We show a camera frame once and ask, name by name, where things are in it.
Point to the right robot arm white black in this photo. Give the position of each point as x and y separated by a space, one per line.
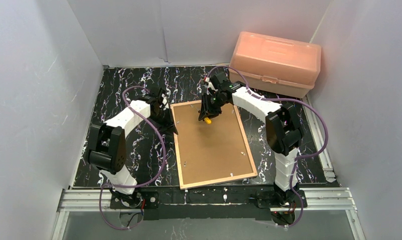
282 125

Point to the white wooden photo frame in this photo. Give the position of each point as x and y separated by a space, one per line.
213 153

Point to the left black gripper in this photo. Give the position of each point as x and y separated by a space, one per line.
164 118

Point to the pink plastic storage box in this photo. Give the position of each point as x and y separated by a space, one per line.
276 65

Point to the yellow handled screwdriver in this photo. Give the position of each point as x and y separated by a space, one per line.
207 120

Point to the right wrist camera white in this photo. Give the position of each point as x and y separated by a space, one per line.
208 87

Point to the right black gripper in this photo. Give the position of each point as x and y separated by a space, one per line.
208 106

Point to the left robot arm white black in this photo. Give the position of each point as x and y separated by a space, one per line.
106 148

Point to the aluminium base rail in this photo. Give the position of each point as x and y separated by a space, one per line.
317 198

